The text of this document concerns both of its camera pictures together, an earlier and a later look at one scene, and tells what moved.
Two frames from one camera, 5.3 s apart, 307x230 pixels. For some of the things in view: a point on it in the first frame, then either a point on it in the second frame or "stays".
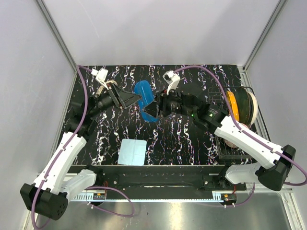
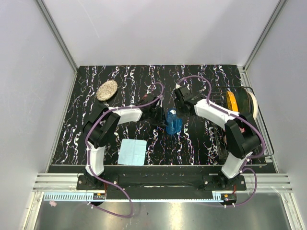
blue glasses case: (143, 88) to (174, 125)
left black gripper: (127, 98) to (162, 121)
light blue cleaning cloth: (132, 152) stays
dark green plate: (243, 105) stays
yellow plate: (233, 105) stays
